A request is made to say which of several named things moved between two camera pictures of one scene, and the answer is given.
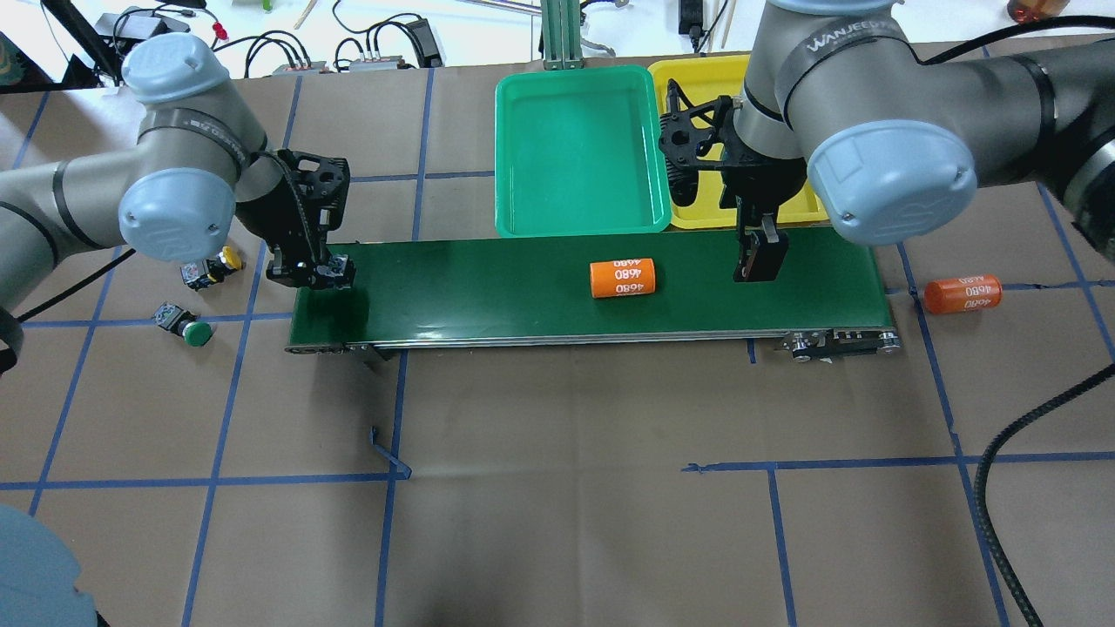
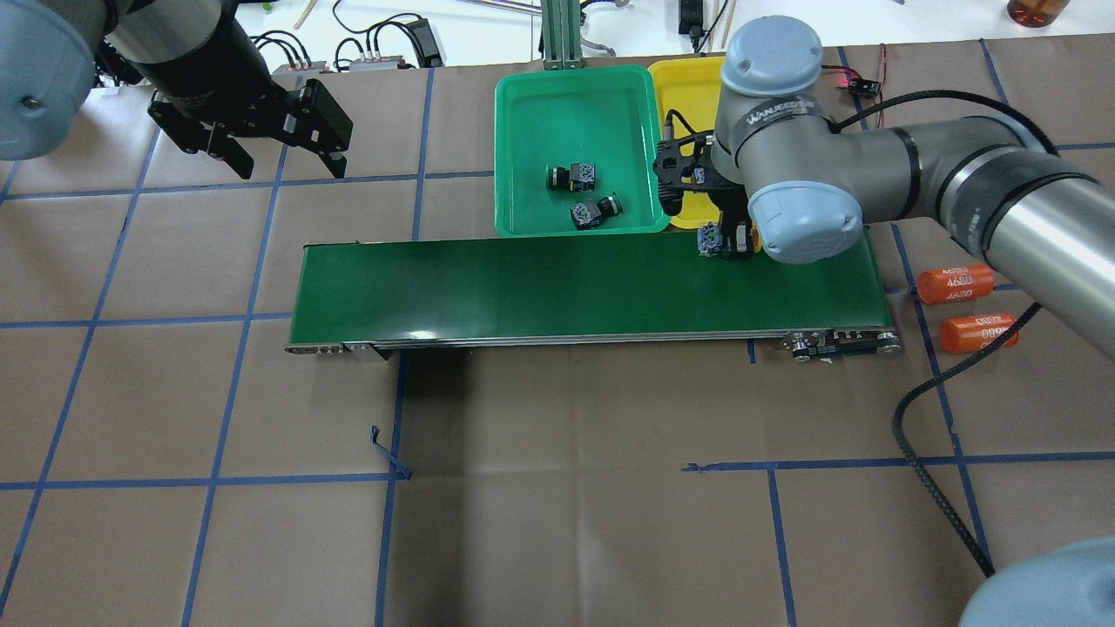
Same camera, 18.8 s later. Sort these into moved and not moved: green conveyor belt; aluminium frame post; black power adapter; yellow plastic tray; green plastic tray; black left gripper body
Moved: black left gripper body
Not moved: yellow plastic tray; green plastic tray; green conveyor belt; black power adapter; aluminium frame post
